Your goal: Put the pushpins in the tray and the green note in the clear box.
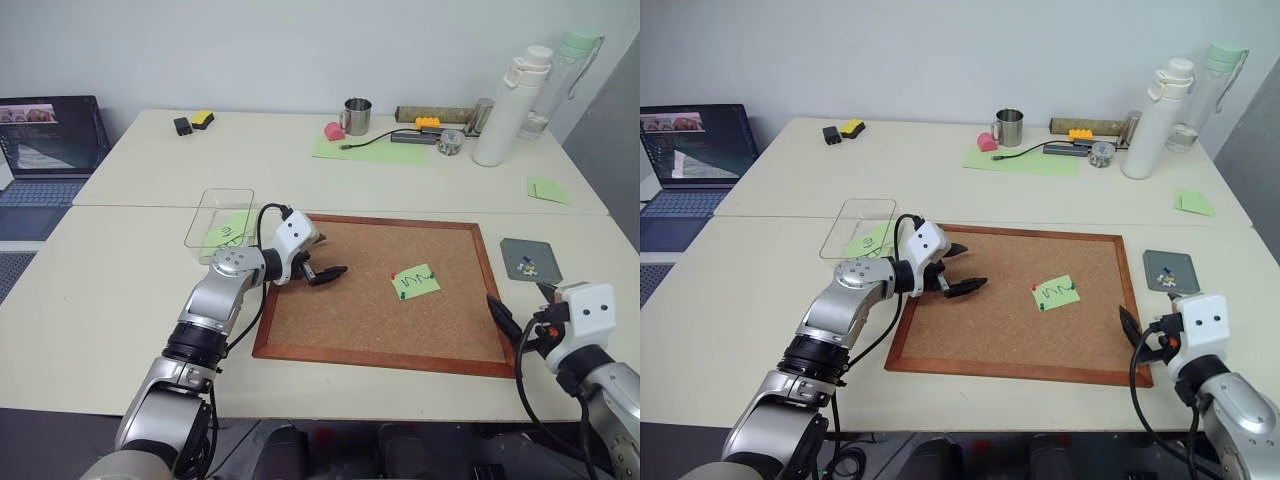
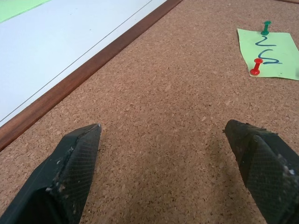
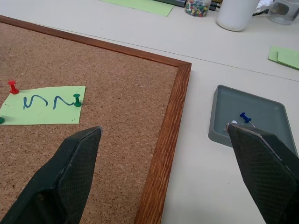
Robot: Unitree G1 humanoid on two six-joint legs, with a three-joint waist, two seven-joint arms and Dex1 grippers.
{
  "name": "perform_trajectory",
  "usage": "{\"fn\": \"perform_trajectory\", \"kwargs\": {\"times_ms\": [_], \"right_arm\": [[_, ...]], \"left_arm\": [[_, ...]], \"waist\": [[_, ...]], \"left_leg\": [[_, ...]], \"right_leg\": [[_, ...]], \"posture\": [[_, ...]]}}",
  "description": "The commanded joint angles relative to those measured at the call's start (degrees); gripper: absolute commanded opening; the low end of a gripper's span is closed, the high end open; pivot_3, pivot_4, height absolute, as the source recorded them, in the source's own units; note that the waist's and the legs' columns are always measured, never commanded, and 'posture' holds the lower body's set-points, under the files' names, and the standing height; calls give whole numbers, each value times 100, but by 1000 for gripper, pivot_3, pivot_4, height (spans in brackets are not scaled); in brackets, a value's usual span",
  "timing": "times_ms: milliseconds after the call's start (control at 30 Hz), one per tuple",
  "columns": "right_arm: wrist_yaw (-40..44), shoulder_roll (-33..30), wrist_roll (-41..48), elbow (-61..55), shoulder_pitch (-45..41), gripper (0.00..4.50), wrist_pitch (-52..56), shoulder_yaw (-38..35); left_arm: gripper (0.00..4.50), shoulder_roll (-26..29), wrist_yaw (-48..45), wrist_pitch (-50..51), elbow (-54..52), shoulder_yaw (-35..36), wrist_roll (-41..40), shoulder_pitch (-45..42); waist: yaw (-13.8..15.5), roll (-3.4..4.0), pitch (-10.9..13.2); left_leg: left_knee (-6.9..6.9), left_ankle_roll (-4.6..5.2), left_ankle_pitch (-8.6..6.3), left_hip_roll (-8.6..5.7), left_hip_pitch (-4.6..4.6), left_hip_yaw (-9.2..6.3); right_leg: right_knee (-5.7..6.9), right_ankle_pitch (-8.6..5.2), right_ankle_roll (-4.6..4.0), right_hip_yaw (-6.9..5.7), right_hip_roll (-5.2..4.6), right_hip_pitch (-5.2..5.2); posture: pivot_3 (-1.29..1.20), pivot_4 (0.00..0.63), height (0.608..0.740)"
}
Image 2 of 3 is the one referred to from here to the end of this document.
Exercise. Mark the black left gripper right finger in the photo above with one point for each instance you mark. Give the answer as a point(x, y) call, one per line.
point(268, 168)

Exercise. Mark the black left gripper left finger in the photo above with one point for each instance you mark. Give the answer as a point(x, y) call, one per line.
point(60, 177)

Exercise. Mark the red push pin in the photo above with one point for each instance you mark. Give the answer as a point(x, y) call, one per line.
point(256, 67)

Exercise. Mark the green paper note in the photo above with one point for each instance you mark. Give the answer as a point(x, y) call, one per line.
point(273, 56)

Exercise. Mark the cork board with wooden frame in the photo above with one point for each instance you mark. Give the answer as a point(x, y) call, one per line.
point(163, 105)

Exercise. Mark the green push pin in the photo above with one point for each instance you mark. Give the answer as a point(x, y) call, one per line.
point(265, 28)

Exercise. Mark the light green sheet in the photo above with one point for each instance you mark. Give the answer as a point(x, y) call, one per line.
point(16, 7)

